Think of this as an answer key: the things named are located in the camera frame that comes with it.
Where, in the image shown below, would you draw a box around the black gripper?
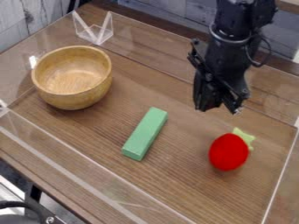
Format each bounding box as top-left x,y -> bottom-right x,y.
186,25 -> 263,116

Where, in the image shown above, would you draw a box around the red plush strawberry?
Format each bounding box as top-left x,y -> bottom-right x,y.
208,127 -> 257,172

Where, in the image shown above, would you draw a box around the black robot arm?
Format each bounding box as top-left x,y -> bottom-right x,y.
187,0 -> 278,114

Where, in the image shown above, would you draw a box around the green rectangular block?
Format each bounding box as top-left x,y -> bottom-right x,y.
122,107 -> 168,161

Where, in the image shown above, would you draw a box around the clear acrylic corner stand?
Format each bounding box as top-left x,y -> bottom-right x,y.
71,11 -> 114,46

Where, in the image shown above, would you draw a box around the wooden bowl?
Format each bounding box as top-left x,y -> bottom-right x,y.
32,45 -> 112,110

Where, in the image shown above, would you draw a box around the clear acrylic front barrier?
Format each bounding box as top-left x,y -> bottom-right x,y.
0,105 -> 195,224

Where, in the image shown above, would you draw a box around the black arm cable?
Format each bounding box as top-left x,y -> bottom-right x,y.
245,31 -> 274,68

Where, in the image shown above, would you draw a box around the black metal table frame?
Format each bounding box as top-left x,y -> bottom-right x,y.
0,183 -> 68,224

